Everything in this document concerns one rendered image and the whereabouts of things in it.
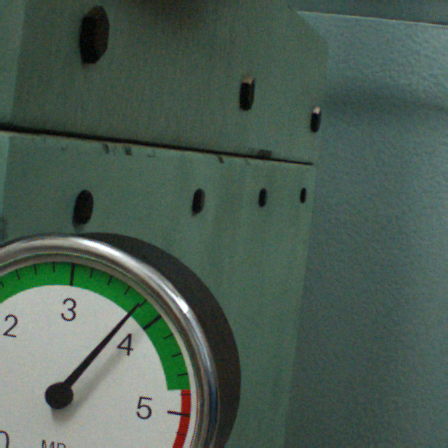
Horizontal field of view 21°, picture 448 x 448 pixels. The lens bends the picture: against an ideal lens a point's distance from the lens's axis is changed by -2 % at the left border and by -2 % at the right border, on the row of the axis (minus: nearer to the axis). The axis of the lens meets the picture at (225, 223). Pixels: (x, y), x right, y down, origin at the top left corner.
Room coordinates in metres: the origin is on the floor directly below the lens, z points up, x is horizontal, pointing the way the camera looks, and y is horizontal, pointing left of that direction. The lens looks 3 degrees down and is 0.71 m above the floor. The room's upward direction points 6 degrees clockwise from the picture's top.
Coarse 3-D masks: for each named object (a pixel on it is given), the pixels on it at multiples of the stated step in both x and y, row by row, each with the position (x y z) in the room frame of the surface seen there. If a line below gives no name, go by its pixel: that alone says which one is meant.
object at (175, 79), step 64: (0, 0) 0.31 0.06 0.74; (64, 0) 0.33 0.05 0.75; (128, 0) 0.39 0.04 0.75; (192, 0) 0.47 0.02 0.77; (256, 0) 0.59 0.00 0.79; (0, 64) 0.31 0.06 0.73; (64, 64) 0.34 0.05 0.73; (128, 64) 0.40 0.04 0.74; (192, 64) 0.48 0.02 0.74; (256, 64) 0.61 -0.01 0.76; (320, 64) 0.83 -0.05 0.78; (0, 128) 0.31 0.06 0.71; (64, 128) 0.35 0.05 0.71; (128, 128) 0.40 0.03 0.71; (192, 128) 0.49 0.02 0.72; (256, 128) 0.63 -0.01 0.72; (320, 128) 0.86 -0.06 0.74
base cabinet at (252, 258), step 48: (0, 144) 0.30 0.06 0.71; (48, 144) 0.33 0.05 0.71; (96, 144) 0.38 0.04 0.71; (0, 192) 0.31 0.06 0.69; (48, 192) 0.33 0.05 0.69; (96, 192) 0.38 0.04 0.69; (144, 192) 0.43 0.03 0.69; (192, 192) 0.50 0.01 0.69; (240, 192) 0.60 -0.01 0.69; (288, 192) 0.75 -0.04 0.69; (0, 240) 0.31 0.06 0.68; (144, 240) 0.44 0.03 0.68; (192, 240) 0.51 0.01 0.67; (240, 240) 0.62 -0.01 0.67; (288, 240) 0.77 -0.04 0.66; (240, 288) 0.63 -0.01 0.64; (288, 288) 0.79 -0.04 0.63; (240, 336) 0.65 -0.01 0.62; (288, 336) 0.82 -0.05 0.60; (288, 384) 0.85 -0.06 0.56; (240, 432) 0.68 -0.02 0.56
